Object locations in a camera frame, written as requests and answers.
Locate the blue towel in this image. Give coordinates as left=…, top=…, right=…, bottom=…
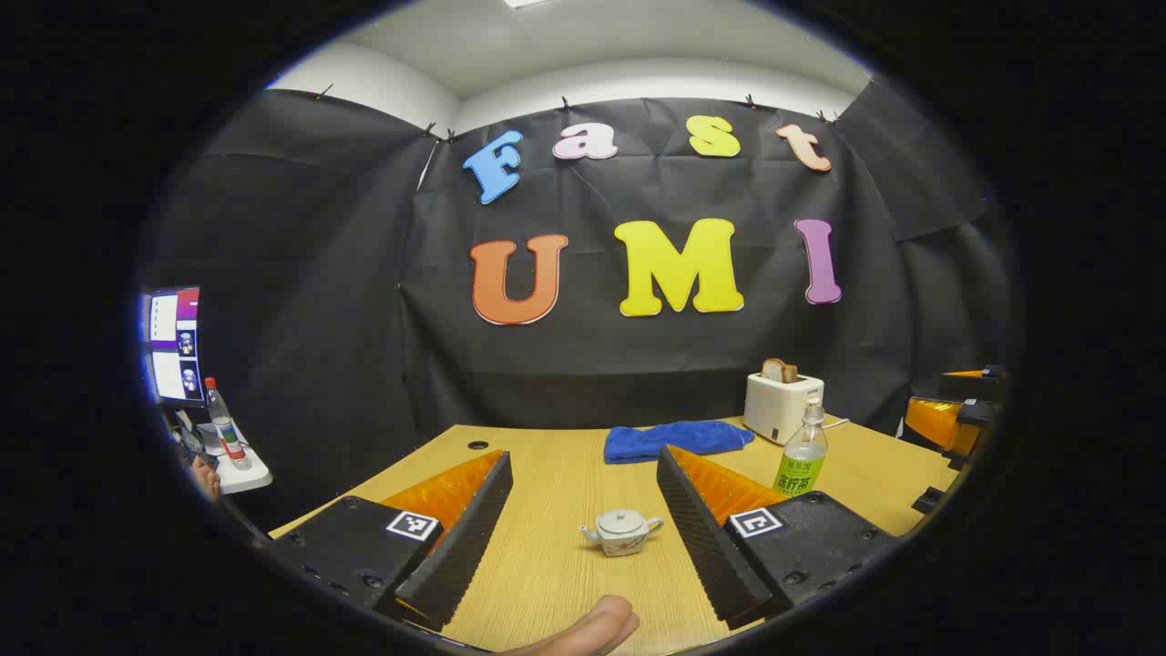
left=603, top=420, right=757, bottom=465

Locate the white toaster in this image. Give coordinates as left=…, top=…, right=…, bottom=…
left=742, top=371, right=826, bottom=446

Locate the red cap plastic bottle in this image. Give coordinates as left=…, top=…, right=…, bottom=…
left=202, top=375, right=253, bottom=472

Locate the white ceramic teacup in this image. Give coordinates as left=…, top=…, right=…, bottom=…
left=579, top=510, right=665, bottom=559

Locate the small white side table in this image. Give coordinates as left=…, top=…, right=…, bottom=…
left=178, top=421, right=274, bottom=497

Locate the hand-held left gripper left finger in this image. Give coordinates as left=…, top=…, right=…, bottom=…
left=264, top=449, right=515, bottom=634

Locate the computer monitor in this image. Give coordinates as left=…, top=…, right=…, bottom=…
left=141, top=285, right=203, bottom=408

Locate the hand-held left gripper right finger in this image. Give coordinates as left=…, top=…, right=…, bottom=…
left=656, top=444, right=901, bottom=631

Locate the green label water bottle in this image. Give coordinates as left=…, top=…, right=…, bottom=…
left=772, top=396, right=830, bottom=497

